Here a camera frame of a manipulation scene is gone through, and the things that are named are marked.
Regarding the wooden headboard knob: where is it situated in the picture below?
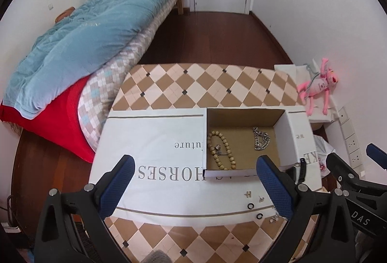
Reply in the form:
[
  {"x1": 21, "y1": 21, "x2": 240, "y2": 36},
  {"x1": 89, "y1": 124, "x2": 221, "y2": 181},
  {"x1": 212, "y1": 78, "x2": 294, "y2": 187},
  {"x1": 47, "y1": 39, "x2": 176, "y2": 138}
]
[{"x1": 55, "y1": 7, "x2": 75, "y2": 23}]

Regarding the wooden bead bracelet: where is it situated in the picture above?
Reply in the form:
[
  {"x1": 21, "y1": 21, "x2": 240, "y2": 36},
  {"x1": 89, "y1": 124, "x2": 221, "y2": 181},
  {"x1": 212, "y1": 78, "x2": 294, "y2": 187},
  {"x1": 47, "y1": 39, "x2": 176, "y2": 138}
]
[{"x1": 207, "y1": 129, "x2": 238, "y2": 171}]

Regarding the checkered mattress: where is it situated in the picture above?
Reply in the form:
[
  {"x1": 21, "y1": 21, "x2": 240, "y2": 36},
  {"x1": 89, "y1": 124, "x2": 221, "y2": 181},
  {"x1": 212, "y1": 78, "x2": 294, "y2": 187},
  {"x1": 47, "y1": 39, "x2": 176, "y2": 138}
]
[{"x1": 77, "y1": 0, "x2": 180, "y2": 151}]

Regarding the black smart band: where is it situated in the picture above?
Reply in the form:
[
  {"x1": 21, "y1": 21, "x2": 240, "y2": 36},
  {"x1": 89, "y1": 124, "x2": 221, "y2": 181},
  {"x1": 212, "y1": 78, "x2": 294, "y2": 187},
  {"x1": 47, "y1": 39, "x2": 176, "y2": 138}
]
[{"x1": 285, "y1": 158, "x2": 307, "y2": 184}]

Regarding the white power strip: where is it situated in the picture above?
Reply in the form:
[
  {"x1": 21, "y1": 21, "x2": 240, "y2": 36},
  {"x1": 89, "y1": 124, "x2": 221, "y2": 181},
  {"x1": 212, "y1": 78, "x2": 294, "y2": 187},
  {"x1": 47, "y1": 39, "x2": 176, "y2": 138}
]
[{"x1": 338, "y1": 107, "x2": 365, "y2": 179}]

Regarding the light blue quilt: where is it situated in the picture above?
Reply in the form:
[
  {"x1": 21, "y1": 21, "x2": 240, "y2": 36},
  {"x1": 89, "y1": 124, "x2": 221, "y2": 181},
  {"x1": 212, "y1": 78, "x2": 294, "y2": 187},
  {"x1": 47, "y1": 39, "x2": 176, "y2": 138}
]
[{"x1": 2, "y1": 0, "x2": 168, "y2": 119}]

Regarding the pink panther plush toy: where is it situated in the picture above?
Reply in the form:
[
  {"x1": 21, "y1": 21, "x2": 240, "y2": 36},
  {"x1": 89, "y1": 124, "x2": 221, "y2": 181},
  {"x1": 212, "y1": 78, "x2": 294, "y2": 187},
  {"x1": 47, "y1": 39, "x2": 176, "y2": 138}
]
[{"x1": 297, "y1": 58, "x2": 338, "y2": 116}]

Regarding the checkered printed table cover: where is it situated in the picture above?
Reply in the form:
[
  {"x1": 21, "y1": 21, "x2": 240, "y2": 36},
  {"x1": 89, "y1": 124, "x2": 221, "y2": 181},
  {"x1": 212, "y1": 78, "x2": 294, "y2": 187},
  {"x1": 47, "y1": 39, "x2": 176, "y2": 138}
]
[{"x1": 90, "y1": 64, "x2": 321, "y2": 262}]

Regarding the white plastic bag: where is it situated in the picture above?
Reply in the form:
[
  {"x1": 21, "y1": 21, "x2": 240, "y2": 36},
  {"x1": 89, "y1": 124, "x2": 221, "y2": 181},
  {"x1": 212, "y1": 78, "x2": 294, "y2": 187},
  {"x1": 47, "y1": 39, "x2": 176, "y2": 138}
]
[{"x1": 313, "y1": 135, "x2": 336, "y2": 178}]

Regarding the red bed sheet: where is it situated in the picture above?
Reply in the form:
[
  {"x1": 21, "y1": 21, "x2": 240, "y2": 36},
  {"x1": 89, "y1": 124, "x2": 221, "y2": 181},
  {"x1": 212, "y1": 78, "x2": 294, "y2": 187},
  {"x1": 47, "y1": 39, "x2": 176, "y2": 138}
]
[{"x1": 1, "y1": 77, "x2": 95, "y2": 163}]

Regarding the silver chain bracelet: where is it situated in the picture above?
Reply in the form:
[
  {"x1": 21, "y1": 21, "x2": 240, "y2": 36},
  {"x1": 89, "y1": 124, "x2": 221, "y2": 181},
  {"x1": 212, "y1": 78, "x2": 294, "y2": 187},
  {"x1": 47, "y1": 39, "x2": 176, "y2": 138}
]
[{"x1": 252, "y1": 126, "x2": 271, "y2": 151}]

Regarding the white cardboard box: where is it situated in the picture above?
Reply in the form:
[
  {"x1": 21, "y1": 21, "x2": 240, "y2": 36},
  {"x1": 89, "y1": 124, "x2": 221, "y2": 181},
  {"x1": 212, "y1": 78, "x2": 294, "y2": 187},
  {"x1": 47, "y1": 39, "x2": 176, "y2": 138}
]
[{"x1": 203, "y1": 106, "x2": 315, "y2": 178}]

